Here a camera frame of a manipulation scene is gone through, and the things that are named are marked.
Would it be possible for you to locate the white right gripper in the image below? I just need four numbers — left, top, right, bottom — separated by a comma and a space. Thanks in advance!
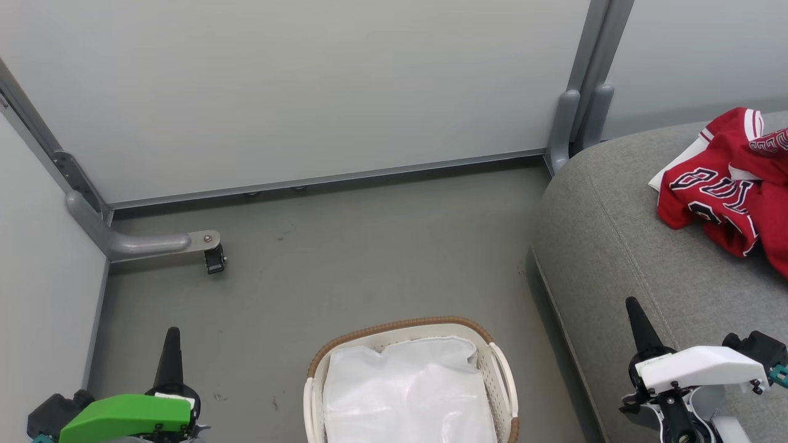
619, 297, 788, 443

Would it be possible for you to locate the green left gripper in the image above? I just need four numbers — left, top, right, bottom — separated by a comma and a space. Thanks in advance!
26, 327, 211, 443

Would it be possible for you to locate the red basketball jersey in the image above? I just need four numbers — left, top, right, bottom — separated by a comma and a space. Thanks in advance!
648, 107, 788, 279

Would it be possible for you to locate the white plastic laundry basket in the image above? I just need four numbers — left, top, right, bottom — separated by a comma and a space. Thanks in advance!
302, 316, 520, 443

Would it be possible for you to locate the grey fabric sofa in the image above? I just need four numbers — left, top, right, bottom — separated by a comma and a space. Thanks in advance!
530, 111, 788, 443

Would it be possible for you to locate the grey partition foot with caster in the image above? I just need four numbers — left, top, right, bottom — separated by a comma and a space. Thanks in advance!
65, 190, 228, 275

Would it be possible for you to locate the white cloth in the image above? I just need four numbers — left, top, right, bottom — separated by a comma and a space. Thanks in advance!
323, 336, 499, 443

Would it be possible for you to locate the wide pale grey partition panel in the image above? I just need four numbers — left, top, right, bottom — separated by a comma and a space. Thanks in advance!
0, 0, 593, 209

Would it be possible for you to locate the hinged grey partition post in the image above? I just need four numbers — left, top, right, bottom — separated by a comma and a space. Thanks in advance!
0, 58, 113, 223

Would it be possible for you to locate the grey metal partition post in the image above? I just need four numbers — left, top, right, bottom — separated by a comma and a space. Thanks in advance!
544, 0, 635, 177

